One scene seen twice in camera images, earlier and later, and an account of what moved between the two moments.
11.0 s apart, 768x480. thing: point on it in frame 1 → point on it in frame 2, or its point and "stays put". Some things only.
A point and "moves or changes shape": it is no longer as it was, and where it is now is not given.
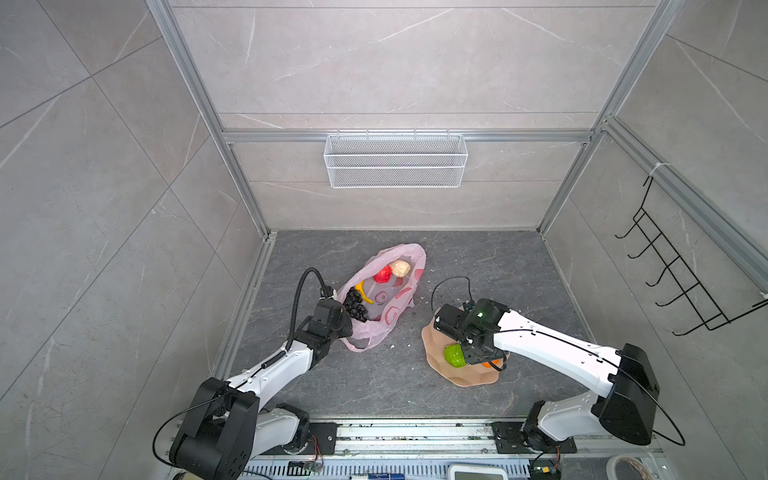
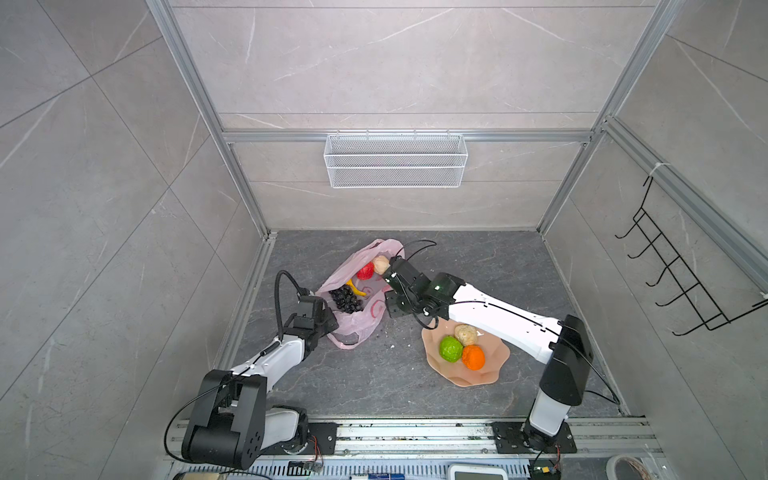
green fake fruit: x=454 y=355 stays put
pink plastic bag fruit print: x=390 y=299 moves or changes shape
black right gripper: x=471 y=359 → x=390 y=303
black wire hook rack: x=697 y=296 stays put
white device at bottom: x=476 y=472 stays put
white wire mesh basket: x=395 y=161 stays put
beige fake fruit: x=400 y=268 moves or changes shape
